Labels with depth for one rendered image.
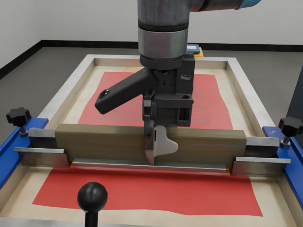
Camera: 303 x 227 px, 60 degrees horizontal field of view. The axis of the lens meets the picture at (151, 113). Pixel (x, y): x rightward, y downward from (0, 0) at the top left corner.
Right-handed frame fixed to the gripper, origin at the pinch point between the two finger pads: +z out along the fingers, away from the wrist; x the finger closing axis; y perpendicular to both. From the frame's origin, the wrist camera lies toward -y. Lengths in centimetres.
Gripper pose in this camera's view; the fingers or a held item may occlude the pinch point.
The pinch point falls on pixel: (149, 151)
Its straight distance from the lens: 52.5
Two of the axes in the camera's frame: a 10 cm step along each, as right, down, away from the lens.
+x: 0.6, -5.3, 8.4
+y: 10.0, 0.4, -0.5
